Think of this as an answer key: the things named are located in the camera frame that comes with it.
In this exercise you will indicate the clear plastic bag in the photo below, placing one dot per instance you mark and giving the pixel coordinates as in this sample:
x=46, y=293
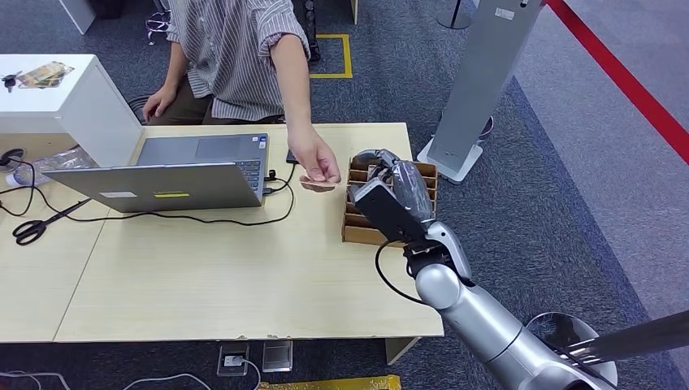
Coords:
x=54, y=161

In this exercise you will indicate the black portable drive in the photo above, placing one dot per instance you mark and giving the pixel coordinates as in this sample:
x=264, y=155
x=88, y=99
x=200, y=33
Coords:
x=290, y=157

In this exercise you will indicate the floor power socket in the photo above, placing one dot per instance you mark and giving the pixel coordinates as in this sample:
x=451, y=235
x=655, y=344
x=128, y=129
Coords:
x=232, y=359

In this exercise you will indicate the metal floor plate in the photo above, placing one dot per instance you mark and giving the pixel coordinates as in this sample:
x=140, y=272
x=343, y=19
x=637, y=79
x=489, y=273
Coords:
x=277, y=356

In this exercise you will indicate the person's right hand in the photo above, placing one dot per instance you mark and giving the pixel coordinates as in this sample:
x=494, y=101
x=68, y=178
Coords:
x=156, y=102

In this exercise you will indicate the white round base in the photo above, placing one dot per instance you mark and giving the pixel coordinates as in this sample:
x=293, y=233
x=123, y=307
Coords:
x=554, y=325

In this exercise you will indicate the dark metal rod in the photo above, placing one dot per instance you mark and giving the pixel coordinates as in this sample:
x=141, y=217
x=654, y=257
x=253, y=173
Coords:
x=635, y=338

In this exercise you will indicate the person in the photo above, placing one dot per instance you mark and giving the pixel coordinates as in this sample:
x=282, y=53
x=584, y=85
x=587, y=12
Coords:
x=231, y=54

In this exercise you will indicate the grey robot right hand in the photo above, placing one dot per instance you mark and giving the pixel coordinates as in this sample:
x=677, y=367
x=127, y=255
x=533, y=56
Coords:
x=412, y=185

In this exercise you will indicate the round stanchion base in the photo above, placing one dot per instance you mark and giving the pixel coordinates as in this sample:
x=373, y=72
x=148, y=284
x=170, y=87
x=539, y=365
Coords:
x=455, y=19

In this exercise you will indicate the yellow flat object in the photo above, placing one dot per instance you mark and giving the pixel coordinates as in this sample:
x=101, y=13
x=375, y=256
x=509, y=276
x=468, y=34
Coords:
x=334, y=384

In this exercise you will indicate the cardboard slotted card holder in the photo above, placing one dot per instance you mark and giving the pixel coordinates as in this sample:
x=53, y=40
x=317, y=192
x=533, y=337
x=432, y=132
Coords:
x=360, y=229

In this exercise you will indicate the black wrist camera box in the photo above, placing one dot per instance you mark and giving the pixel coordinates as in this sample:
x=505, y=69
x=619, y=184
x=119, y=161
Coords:
x=385, y=210

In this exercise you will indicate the person's right forearm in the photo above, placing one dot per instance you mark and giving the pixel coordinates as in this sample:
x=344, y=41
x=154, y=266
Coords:
x=175, y=67

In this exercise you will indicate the red barrier belt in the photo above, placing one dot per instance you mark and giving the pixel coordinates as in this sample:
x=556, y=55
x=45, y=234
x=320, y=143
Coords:
x=619, y=78

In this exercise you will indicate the white cabinet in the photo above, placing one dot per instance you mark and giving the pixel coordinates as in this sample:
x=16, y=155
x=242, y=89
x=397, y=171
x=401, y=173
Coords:
x=81, y=116

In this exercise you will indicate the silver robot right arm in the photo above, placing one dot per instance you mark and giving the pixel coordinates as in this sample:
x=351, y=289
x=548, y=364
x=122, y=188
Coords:
x=484, y=323

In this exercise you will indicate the black scissors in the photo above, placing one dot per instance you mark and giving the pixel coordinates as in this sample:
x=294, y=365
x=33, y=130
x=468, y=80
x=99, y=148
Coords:
x=37, y=226

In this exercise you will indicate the wooden table leg panel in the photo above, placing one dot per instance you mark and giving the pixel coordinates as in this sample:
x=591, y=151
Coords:
x=399, y=349

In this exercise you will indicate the person's left forearm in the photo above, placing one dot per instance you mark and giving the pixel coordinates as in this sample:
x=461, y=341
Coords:
x=293, y=86

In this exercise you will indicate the grey laptop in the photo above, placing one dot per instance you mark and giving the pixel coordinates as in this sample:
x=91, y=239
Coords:
x=188, y=172

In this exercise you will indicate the white furniture block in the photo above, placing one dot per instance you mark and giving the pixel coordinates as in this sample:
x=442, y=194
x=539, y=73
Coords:
x=78, y=13

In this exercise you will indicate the black key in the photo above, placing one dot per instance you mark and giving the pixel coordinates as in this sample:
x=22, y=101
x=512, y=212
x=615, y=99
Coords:
x=9, y=81

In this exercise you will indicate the grey kiosk stand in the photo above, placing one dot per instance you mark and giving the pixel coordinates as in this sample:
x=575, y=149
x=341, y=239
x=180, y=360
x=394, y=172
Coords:
x=473, y=81

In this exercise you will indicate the stack of gold cards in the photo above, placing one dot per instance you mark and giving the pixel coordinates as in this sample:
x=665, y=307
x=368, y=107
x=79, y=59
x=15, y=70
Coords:
x=45, y=75

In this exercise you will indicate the black rack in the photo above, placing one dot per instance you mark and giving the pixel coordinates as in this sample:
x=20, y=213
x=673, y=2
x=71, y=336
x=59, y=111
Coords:
x=311, y=27

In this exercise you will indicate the person's left hand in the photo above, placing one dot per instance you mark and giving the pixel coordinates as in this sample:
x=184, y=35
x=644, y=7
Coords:
x=315, y=156

